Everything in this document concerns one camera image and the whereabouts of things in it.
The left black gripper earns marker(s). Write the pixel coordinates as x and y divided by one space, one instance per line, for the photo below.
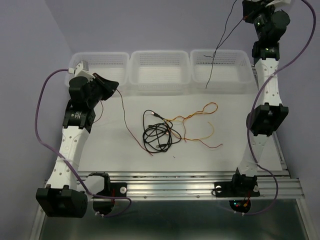
109 86

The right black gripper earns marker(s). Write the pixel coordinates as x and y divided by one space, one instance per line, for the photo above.
252 7

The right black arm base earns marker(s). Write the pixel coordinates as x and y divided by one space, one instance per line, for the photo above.
240 189

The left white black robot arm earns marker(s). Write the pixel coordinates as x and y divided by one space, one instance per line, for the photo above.
65 195

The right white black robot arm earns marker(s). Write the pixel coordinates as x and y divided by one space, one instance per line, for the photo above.
267 112

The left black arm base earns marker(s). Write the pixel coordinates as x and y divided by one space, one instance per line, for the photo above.
110 198

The left white perforated basket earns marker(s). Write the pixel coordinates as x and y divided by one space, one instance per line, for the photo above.
112 66

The white perforated basket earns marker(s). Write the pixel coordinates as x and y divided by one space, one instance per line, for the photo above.
224 71
112 66
159 70

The middle white perforated basket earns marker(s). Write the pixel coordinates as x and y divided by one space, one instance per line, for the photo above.
159 70

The right white perforated basket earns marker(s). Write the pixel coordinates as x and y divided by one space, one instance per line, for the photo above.
224 71

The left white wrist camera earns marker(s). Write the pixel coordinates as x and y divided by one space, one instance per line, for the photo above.
81 70

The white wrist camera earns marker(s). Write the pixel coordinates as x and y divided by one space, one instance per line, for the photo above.
278 3
81 70

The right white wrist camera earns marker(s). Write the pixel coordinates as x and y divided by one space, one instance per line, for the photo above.
278 3

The aluminium extrusion rail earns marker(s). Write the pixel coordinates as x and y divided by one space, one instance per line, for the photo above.
198 185

